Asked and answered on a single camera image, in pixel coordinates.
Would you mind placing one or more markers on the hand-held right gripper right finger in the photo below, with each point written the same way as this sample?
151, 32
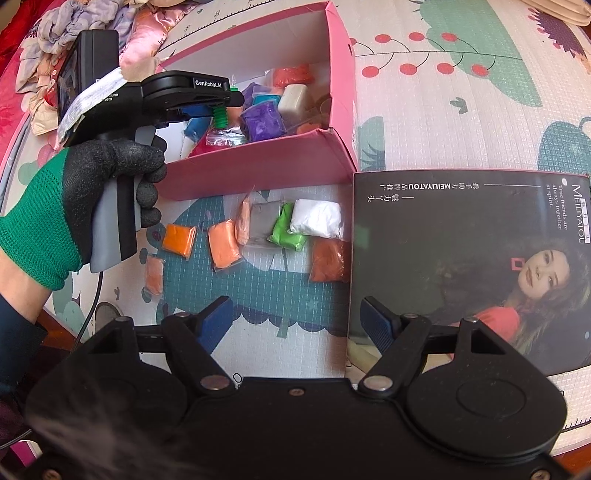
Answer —
376, 323

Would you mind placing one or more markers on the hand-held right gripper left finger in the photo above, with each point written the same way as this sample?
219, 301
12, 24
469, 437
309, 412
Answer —
216, 323

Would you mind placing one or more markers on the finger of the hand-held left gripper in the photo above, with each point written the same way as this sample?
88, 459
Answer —
184, 90

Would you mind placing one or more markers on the large purple clay packet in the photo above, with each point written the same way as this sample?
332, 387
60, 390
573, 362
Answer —
263, 122

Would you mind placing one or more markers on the pink cardboard box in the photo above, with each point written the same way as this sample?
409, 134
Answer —
258, 166

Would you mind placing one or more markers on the person's left forearm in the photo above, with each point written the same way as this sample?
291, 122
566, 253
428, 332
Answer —
18, 295

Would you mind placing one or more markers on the person's left hand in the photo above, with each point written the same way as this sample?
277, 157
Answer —
41, 221

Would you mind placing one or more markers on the blue clay packet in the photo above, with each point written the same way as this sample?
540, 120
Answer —
196, 128

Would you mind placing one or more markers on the lavender crumpled garment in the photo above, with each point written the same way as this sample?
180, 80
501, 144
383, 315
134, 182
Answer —
69, 23

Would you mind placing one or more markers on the magenta clay packet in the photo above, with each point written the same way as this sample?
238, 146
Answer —
221, 139

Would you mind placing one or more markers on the pink satin cloth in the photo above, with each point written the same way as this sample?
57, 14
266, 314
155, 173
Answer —
147, 32

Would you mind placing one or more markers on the small purple clay packet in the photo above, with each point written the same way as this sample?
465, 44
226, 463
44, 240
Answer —
252, 91

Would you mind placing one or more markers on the light orange clay packet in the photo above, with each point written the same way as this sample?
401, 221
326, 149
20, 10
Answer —
225, 249

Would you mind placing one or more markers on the peach clay packet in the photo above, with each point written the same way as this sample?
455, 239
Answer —
154, 277

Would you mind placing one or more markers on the brown clay packet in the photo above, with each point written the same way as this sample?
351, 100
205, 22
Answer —
330, 261

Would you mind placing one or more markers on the cyan clay packet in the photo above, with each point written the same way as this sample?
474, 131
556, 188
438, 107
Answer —
268, 99

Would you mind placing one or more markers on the box lid with portrait print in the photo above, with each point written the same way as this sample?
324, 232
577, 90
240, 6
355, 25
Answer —
438, 240

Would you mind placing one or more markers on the rust orange clay packet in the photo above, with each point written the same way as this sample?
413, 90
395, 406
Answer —
242, 221

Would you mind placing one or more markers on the red orange clay packet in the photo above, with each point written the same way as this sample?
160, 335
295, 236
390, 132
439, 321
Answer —
293, 74

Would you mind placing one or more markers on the grey clay packet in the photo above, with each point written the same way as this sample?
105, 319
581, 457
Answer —
263, 221

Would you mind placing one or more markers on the bright green clay packet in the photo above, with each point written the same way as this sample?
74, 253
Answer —
286, 230

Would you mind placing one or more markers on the white clay packet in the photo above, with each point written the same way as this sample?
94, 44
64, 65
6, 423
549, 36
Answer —
316, 218

